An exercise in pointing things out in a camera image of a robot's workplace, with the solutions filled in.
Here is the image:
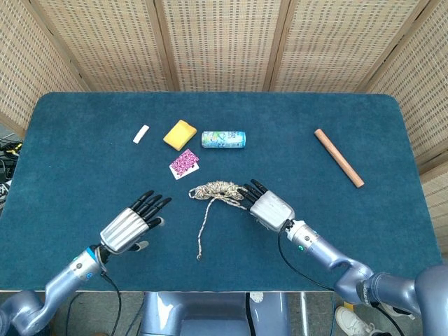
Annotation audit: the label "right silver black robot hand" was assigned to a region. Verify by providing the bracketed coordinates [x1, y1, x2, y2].
[238, 178, 296, 232]

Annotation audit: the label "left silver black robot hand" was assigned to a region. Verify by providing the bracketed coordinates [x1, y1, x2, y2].
[99, 190, 173, 256]

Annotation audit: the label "beige braided rope bundle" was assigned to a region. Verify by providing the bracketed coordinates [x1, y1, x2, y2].
[188, 180, 250, 261]

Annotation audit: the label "white face-up playing card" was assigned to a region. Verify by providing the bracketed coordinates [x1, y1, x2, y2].
[169, 163, 201, 181]

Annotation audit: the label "blue velvet tablecloth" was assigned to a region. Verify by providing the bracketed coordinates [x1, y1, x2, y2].
[0, 91, 442, 293]

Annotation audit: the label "light blue printed drink can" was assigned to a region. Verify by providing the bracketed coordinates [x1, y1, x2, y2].
[200, 130, 247, 150]

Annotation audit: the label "wooden round rod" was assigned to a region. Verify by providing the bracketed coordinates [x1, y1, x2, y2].
[314, 128, 365, 189]

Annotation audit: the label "pink patterned playing card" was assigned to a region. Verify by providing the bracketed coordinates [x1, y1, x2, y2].
[169, 148, 200, 175]

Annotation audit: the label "small white flat strip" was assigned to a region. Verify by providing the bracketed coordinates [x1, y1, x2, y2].
[132, 125, 151, 144]

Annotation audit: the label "yellow sponge block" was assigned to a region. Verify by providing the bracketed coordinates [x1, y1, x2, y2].
[162, 119, 197, 151]

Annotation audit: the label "blue-grey robot torso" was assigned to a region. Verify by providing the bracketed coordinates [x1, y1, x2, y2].
[138, 292, 291, 336]

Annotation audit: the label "white sneaker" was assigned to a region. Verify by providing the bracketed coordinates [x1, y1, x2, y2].
[335, 306, 377, 336]

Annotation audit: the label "woven rattan folding screen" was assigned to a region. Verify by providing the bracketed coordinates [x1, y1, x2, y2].
[0, 0, 448, 262]

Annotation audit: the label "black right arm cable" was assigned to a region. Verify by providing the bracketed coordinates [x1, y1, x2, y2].
[277, 223, 335, 292]

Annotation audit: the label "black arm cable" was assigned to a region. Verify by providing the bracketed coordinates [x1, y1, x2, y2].
[65, 271, 123, 336]
[277, 223, 335, 292]

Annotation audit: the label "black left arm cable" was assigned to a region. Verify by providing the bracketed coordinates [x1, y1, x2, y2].
[65, 271, 123, 336]

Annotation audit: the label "tangled black floor cables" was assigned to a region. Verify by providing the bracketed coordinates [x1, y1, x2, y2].
[0, 136, 24, 183]

